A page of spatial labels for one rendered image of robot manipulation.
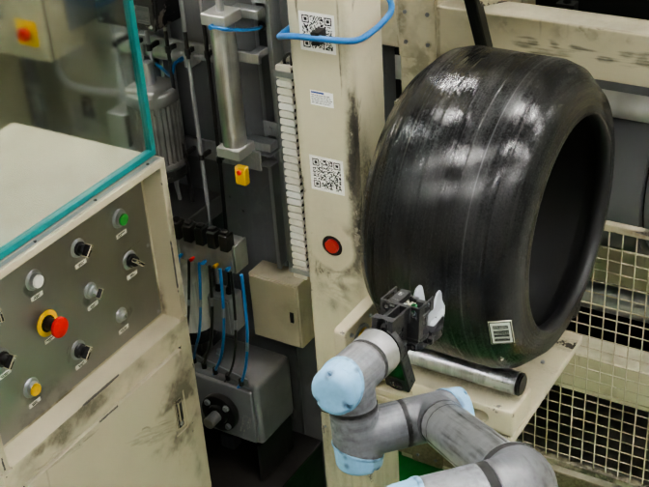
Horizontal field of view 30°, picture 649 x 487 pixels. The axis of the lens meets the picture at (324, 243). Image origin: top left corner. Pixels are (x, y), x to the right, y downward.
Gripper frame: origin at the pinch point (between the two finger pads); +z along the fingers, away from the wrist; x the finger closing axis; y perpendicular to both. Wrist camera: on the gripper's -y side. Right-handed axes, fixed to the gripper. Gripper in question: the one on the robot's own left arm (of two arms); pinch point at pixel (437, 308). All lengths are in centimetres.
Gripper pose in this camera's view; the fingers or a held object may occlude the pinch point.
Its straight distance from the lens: 206.8
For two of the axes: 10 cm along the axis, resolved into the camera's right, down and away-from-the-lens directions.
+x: -8.6, -2.2, 4.7
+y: 0.0, -9.0, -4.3
